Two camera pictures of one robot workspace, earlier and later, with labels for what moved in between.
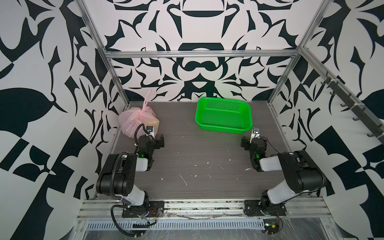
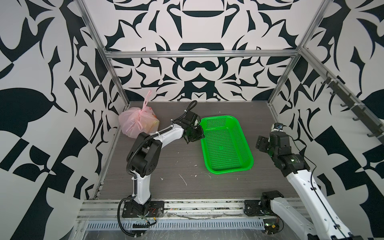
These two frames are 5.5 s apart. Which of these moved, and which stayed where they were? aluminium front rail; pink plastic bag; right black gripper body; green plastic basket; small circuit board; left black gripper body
Moved: green plastic basket; right black gripper body; left black gripper body
Stayed: aluminium front rail; small circuit board; pink plastic bag
